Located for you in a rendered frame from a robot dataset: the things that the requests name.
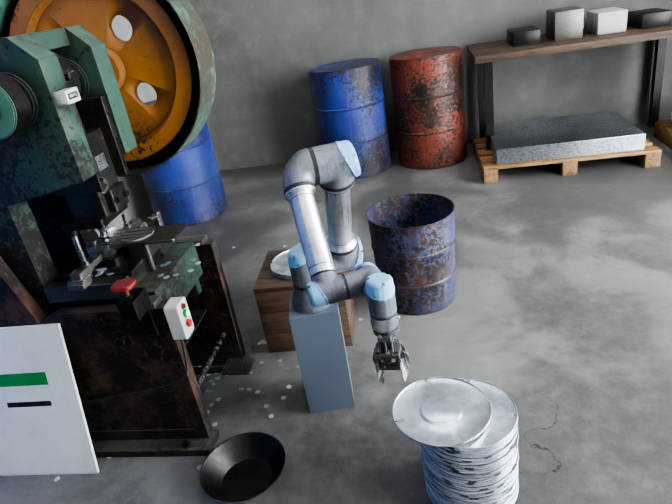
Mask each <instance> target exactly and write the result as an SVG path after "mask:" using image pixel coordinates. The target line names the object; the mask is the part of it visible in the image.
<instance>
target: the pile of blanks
mask: <svg viewBox="0 0 672 504"><path fill-rule="evenodd" d="M518 439H519V429H518V419H517V424H516V426H515V428H514V430H513V432H512V433H511V434H510V435H509V436H508V437H507V438H506V439H505V440H503V441H502V442H500V443H498V444H496V445H494V446H491V447H488V448H484V449H477V450H465V448H464V447H462V449H456V448H452V447H432V446H427V445H423V444H421V453H422V465H423V472H424V479H425V484H426V485H425V487H426V491H427V494H428V497H429V499H430V500H431V502H432V503H433V504H514V503H515V501H516V499H517V496H518V491H519V480H518V460H519V449H518Z"/></svg>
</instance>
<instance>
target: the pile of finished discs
mask: <svg viewBox="0 0 672 504"><path fill-rule="evenodd" d="M289 250H290V249H289ZM289 250H287V251H284V252H282V253H280V254H279V255H277V256H276V257H275V258H274V259H273V260H272V264H270V267H271V270H272V273H273V274H274V275H275V276H276V277H278V278H281V279H286V280H292V277H291V273H290V268H289V266H288V257H287V256H288V252H289Z"/></svg>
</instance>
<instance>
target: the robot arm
mask: <svg viewBox="0 0 672 504"><path fill-rule="evenodd" d="M360 174H361V169H360V165H359V161H358V158H357V155H356V152H355V149H354V147H353V145H352V144H351V142H349V141H347V140H344V141H339V142H338V141H335V142H333V143H329V144H324V145H320V146H315V147H311V148H304V149H301V150H299V151H297V152H296V153H295V154H294V155H293V156H292V157H291V158H290V159H289V161H288V162H287V164H286V167H285V169H284V173H283V178H282V188H283V193H284V196H285V199H286V200H288V201H289V202H290V205H291V209H292V213H293V216H294V220H295V223H296V227H297V231H298V234H299V238H300V242H301V243H299V244H297V245H295V246H294V247H292V248H291V249H290V250H289V252H288V256H287V257H288V266H289V268H290V273H291V277H292V282H293V287H294V289H293V296H292V305H293V308H294V310H295V311H297V312H299V313H304V314H311V313H317V312H320V311H322V310H324V309H326V308H328V307H329V306H330V305H331V304H333V303H337V302H341V301H345V300H349V299H353V298H357V297H361V296H365V297H366V299H367V301H368V305H369V311H370V319H371V326H372V328H373V333H374V334H375V335H376V336H378V337H377V340H378V342H376V346H375V347H374V352H373V357H372V358H373V362H374V364H375V370H376V373H377V376H378V378H377V381H379V380H380V382H381V383H382V384H383V382H384V376H385V375H384V370H401V374H402V379H403V381H404V383H405V384H406V383H407V380H408V375H409V353H408V351H407V350H406V348H405V346H402V343H403V342H401V341H400V340H399V339H396V338H395V336H396V335H397V334H398V332H399V331H400V324H399V323H398V319H400V316H399V315H398V316H397V306H396V297H395V286H394V283H393V279H392V277H391V276H390V275H389V274H386V273H381V271H380V270H379V269H378V268H377V267H376V266H375V265H374V264H372V263H370V262H364V263H362V262H363V251H362V250H363V248H362V244H361V241H360V239H359V237H357V236H356V235H355V234H354V233H353V232H352V213H351V192H350V188H351V187H352V186H353V185H354V182H355V177H358V176H359V175H360ZM316 185H319V186H320V187H321V188H322V189H323V190H324V196H325V207H326V217H327V228H328V235H327V236H326V235H325V232H324V228H323V225H322V222H321V218H320V215H319V211H318V208H317V204H316V201H315V198H314V193H315V191H316V189H315V186H316ZM354 268H355V270H354V271H352V272H348V273H344V274H340V275H337V273H339V272H343V271H347V270H353V269H354Z"/></svg>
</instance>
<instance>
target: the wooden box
mask: <svg viewBox="0 0 672 504"><path fill-rule="evenodd" d="M287 250H289V249H281V250H272V251H268V252H267V255H266V257H265V260H264V262H263V265H262V268H261V270H260V273H259V275H258V278H257V280H256V283H255V286H254V288H253V291H254V293H255V298H256V302H257V306H258V310H259V313H260V318H261V322H262V326H263V329H264V333H265V337H266V341H267V345H268V349H269V353H272V352H284V351H296V349H295V344H294V340H293V336H292V331H291V327H290V322H289V295H290V294H293V289H294V287H293V282H292V280H286V279H281V278H278V277H276V276H275V275H274V274H273V273H272V270H271V267H270V264H272V260H273V259H274V258H275V257H276V256H277V255H279V254H280V253H282V252H284V251H287ZM338 307H339V313H340V318H341V324H342V330H343V335H344V341H345V346H353V343H354V326H355V310H356V301H355V298H353V299H349V300H345V301H341V302H338Z"/></svg>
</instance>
